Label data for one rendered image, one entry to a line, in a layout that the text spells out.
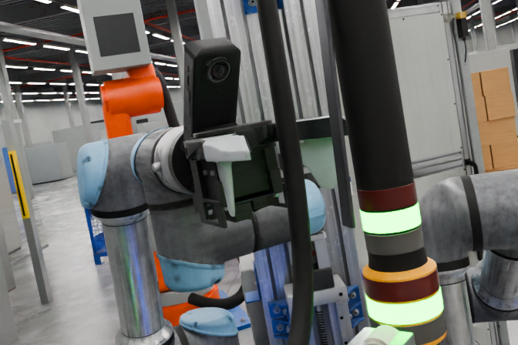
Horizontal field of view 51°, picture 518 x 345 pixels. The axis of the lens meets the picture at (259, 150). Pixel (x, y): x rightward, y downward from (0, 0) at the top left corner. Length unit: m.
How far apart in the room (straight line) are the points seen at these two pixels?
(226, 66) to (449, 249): 0.50
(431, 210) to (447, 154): 1.75
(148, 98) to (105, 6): 0.75
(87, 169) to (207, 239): 0.39
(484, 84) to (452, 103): 5.95
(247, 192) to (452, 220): 0.44
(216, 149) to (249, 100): 0.90
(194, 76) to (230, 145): 0.12
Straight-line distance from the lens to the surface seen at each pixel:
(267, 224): 0.66
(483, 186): 0.86
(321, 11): 0.31
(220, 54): 0.47
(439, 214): 0.84
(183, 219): 0.62
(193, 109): 0.49
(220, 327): 1.17
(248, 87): 1.27
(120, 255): 1.05
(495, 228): 0.85
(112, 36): 4.31
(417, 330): 0.33
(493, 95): 8.60
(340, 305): 1.28
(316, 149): 0.44
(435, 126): 2.56
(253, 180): 0.46
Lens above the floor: 1.69
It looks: 5 degrees down
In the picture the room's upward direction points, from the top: 10 degrees counter-clockwise
